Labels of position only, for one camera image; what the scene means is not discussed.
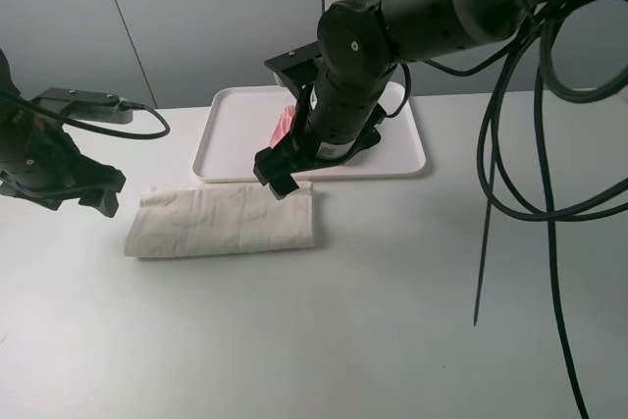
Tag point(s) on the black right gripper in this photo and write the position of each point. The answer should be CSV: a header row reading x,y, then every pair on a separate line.
x,y
332,123

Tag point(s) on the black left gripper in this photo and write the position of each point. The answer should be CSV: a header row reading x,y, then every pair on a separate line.
x,y
41,164

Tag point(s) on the pink towel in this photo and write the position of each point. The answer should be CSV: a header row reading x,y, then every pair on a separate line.
x,y
282,126

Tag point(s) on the cream white towel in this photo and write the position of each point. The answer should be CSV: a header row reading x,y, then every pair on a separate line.
x,y
220,219

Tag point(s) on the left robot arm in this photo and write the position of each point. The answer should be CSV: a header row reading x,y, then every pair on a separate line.
x,y
7,95

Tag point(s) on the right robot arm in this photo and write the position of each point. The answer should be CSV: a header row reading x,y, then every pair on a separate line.
x,y
338,79

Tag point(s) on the white rectangular plastic tray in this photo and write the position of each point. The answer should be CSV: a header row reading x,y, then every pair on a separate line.
x,y
241,121

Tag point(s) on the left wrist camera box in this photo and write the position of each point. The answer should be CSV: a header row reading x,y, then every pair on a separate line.
x,y
84,105

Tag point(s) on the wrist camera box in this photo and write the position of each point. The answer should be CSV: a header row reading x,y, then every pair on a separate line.
x,y
84,105
297,68

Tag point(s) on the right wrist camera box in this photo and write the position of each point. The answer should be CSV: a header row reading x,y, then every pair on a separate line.
x,y
297,68

